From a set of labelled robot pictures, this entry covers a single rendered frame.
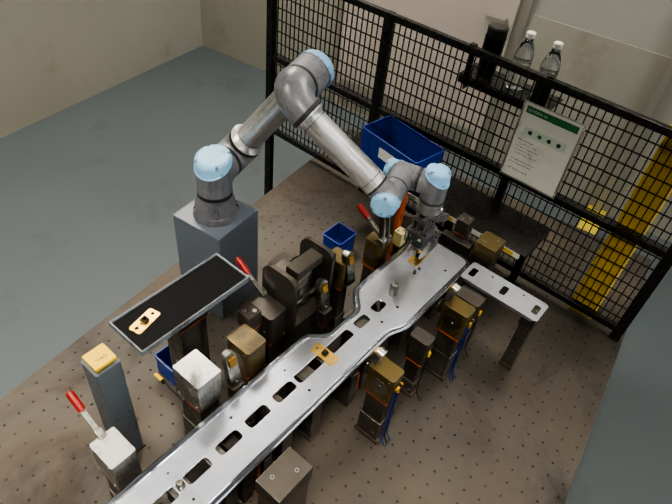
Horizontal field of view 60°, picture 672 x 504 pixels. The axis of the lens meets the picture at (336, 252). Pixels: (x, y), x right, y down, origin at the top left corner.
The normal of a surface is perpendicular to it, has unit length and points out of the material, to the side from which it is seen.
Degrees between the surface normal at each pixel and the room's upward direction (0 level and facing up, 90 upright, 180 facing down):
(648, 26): 90
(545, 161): 90
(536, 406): 0
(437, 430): 0
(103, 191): 0
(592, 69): 90
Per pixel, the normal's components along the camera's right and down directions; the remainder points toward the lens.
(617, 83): -0.54, 0.54
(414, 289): 0.10, -0.72
